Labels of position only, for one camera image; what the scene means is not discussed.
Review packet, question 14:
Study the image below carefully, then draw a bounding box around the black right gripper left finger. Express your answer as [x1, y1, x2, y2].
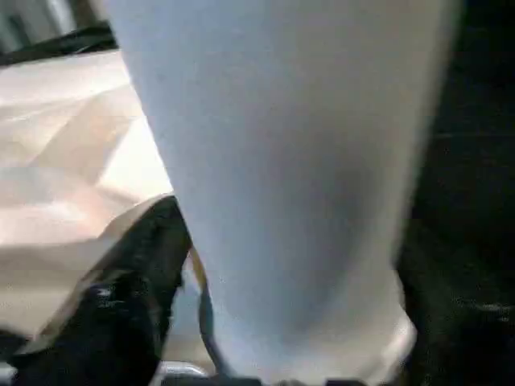
[0, 194, 193, 386]

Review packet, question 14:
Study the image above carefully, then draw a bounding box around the white plastic table top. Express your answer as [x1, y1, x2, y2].
[0, 47, 215, 365]

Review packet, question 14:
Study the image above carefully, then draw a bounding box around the white plastic table leg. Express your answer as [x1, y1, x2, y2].
[95, 0, 464, 386]

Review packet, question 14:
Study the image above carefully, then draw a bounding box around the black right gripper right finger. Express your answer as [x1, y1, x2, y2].
[395, 240, 515, 386]

